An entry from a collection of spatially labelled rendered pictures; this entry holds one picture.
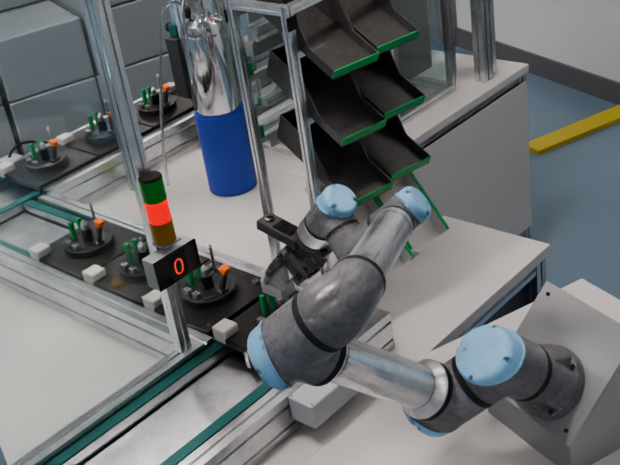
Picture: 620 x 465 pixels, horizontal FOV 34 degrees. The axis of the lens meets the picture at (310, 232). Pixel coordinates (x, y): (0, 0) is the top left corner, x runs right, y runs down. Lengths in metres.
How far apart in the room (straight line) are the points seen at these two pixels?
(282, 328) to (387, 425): 0.63
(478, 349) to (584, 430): 0.27
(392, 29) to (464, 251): 0.69
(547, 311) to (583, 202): 2.67
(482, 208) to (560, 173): 1.19
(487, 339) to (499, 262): 0.83
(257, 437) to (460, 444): 0.42
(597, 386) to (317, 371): 0.59
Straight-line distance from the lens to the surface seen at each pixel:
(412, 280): 2.69
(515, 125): 4.01
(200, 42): 3.07
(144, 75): 5.04
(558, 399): 2.03
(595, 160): 5.17
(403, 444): 2.19
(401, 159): 2.53
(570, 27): 5.92
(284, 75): 2.38
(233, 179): 3.23
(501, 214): 4.06
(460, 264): 2.74
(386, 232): 1.84
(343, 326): 1.64
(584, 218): 4.67
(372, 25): 2.42
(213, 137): 3.17
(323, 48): 2.31
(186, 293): 2.53
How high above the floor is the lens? 2.30
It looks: 29 degrees down
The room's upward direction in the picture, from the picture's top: 9 degrees counter-clockwise
